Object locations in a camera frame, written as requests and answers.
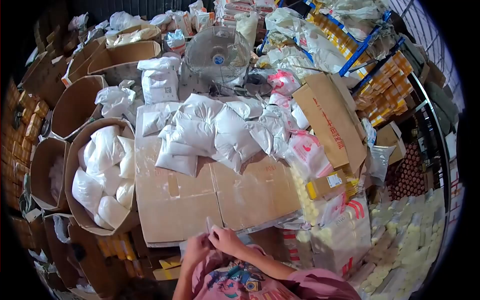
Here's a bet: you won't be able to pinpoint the person's right hand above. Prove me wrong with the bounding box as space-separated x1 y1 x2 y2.
208 225 247 258

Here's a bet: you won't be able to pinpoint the white sack with red stripes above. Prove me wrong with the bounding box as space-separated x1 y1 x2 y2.
310 194 373 279

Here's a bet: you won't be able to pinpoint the small yellow carton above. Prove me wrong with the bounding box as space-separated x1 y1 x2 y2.
305 169 348 200

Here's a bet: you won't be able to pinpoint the blue shelf with yellow cartons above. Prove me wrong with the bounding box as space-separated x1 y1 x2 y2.
262 0 415 128

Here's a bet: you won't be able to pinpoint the dark brown cardboard box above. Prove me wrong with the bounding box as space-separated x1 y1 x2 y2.
43 213 130 298

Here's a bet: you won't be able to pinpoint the grey metal fan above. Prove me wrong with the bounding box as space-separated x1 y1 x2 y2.
178 25 253 99

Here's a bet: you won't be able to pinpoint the crumpled white plastic bag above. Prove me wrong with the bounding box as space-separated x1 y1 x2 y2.
94 79 136 119

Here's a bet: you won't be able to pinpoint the heap of white filled bags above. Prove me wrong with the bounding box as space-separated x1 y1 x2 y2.
71 125 136 230

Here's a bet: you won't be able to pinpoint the pile of white powder bags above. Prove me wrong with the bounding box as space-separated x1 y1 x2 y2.
142 93 301 178

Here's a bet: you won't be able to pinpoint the flattened cardboard sheet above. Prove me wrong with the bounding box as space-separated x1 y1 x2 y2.
134 102 303 247

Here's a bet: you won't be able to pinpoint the pink printed plastic bags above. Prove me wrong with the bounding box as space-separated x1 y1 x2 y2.
284 130 335 181

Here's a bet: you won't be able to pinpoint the folded cardboard with red print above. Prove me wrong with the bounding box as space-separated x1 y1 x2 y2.
292 72 368 174

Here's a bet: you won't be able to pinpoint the empty round-mouthed cardboard box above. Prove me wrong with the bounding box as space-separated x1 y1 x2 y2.
50 74 110 142

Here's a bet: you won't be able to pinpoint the large open cardboard box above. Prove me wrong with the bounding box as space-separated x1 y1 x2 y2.
87 40 162 76

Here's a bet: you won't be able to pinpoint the person's right fingers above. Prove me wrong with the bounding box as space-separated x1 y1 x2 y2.
208 225 230 244

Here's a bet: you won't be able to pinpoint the crumpled clear plastic bag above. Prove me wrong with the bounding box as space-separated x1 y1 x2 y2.
369 144 397 185

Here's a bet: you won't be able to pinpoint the row of yellow cartons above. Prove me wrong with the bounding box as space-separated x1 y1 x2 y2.
97 232 145 279

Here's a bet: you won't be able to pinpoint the cardboard box holding white bags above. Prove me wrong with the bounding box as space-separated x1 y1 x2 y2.
64 118 140 236

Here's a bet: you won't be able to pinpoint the stack of brown cartons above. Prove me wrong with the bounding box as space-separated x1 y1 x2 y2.
0 78 50 211

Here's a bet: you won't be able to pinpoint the person's left fingers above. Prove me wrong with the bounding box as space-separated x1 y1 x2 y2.
195 232 213 249

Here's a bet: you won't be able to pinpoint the person's left hand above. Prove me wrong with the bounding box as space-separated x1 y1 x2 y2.
182 232 213 265

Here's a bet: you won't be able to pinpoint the white printed sack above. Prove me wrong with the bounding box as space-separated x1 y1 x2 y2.
137 56 181 105

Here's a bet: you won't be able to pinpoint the person's body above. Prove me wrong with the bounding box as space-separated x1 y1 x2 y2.
191 245 362 300

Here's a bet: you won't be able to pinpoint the pile of pale yellow packets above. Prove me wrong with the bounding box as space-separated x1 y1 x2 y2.
350 187 448 300

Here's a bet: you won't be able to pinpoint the small clear plastic bag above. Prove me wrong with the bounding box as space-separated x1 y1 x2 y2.
204 216 226 241

